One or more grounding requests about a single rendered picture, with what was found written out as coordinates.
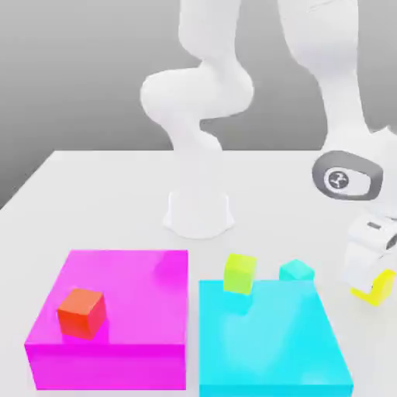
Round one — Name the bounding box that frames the large magenta box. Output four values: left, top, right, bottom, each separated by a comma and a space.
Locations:
23, 249, 189, 391

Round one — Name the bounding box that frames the small teal cube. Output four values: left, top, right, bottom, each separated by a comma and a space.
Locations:
278, 258, 316, 281

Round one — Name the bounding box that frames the small lime green cube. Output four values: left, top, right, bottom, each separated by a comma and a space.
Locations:
223, 253, 258, 296

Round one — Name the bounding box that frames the small red cube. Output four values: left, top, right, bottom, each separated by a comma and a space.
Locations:
57, 288, 107, 341

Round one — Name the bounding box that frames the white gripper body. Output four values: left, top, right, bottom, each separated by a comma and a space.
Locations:
340, 241, 386, 295

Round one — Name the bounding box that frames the large cyan box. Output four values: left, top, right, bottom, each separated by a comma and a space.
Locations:
198, 279, 354, 397

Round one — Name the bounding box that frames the small yellow cube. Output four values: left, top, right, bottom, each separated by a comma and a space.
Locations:
350, 268, 397, 308

